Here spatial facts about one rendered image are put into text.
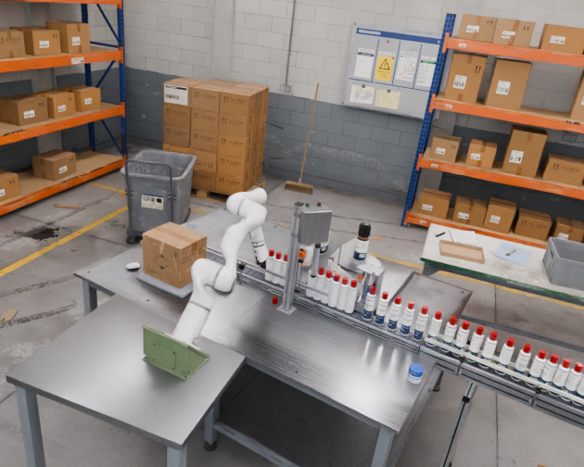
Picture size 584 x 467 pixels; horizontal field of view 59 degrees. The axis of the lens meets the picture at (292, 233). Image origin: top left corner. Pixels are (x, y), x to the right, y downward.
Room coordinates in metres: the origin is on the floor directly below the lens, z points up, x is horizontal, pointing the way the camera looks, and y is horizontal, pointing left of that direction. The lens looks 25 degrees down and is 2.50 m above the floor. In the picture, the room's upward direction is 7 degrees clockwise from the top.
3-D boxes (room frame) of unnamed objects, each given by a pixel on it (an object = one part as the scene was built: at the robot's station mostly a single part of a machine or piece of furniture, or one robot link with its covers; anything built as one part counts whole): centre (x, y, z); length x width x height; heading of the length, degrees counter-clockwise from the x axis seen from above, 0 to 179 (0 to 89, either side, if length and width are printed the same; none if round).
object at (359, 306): (2.58, -0.47, 1.01); 0.14 x 0.13 x 0.26; 63
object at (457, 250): (3.67, -1.35, 0.82); 0.34 x 0.24 x 0.03; 79
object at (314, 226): (2.57, -0.11, 1.38); 0.17 x 0.10 x 0.19; 118
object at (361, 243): (3.14, -0.48, 1.04); 0.09 x 0.09 x 0.29
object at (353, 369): (2.84, 0.02, 0.82); 2.10 x 1.50 x 0.02; 63
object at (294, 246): (2.54, -0.02, 1.16); 0.04 x 0.04 x 0.67; 63
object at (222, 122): (6.48, 1.13, 0.70); 1.20 x 0.82 x 1.39; 79
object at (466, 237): (3.98, -1.41, 0.81); 0.38 x 0.36 x 0.02; 73
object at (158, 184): (4.95, 1.42, 0.48); 0.89 x 0.63 x 0.96; 2
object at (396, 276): (3.03, -0.37, 0.86); 0.80 x 0.67 x 0.05; 63
